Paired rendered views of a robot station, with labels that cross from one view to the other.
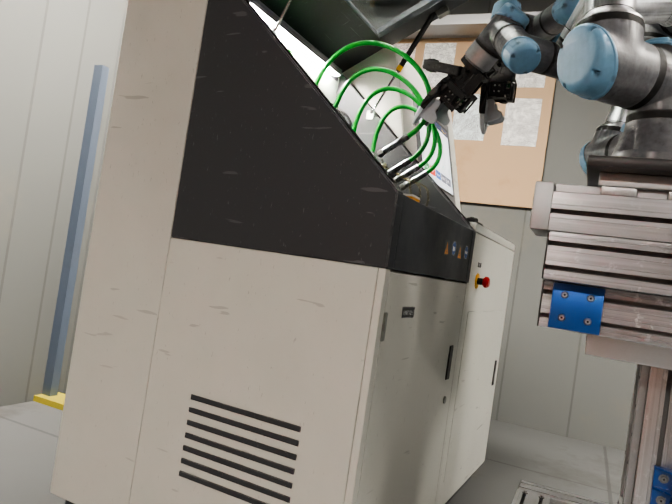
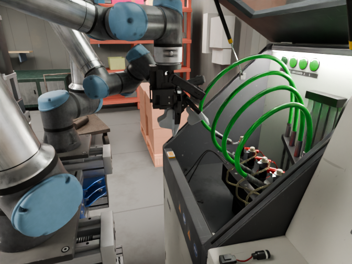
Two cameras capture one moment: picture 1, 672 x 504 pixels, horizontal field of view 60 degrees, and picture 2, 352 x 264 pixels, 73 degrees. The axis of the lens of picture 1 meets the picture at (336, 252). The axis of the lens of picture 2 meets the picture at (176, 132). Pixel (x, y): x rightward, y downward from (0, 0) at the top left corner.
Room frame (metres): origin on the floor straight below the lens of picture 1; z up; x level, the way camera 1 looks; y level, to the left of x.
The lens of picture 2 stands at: (2.11, -0.76, 1.47)
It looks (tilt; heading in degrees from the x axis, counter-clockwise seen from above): 22 degrees down; 141
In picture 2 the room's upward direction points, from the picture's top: straight up
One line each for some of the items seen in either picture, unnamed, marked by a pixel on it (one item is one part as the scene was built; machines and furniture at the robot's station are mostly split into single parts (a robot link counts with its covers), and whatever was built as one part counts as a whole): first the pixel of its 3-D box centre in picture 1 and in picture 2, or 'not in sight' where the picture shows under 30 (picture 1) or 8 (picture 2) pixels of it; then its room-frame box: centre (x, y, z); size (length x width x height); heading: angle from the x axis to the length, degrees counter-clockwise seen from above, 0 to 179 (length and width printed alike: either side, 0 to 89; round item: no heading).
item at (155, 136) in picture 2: not in sight; (175, 117); (-0.45, 1.30, 0.41); 1.39 x 0.99 x 0.82; 151
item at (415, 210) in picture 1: (432, 245); (182, 197); (1.51, -0.24, 0.87); 0.62 x 0.04 x 0.16; 153
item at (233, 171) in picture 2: not in sight; (251, 200); (1.72, -0.09, 0.91); 0.34 x 0.10 x 0.15; 153
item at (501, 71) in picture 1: (499, 79); (165, 86); (1.58, -0.37, 1.35); 0.09 x 0.08 x 0.12; 63
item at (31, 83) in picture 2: not in sight; (34, 88); (-4.48, 0.17, 0.35); 1.76 x 1.65 x 0.70; 66
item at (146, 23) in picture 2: (541, 29); (132, 22); (1.59, -0.47, 1.51); 0.11 x 0.11 x 0.08; 11
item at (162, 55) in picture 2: not in sight; (168, 55); (1.59, -0.37, 1.43); 0.08 x 0.08 x 0.05
